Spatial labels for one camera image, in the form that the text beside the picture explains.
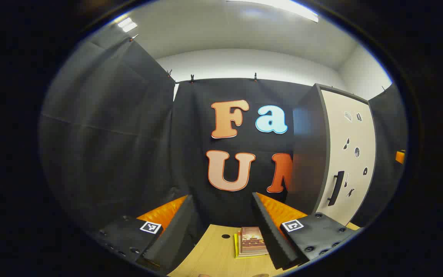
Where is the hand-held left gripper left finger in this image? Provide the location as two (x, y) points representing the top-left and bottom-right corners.
(91, 194), (199, 274)

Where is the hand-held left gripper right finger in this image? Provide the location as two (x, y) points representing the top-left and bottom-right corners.
(251, 192), (358, 270)

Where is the black door handle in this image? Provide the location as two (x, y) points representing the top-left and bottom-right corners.
(327, 170), (345, 207)

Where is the beige cabinet door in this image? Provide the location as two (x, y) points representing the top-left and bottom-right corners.
(316, 89), (376, 227)

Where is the dark grey cabinet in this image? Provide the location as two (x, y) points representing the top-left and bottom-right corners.
(285, 83), (372, 216)

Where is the yellow book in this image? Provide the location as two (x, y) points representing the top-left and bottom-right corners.
(234, 232), (268, 259)

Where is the black backdrop cloth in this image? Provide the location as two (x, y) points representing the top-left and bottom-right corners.
(39, 27), (408, 239)

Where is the small ceiling light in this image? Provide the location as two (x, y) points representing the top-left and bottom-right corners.
(118, 17), (138, 32)

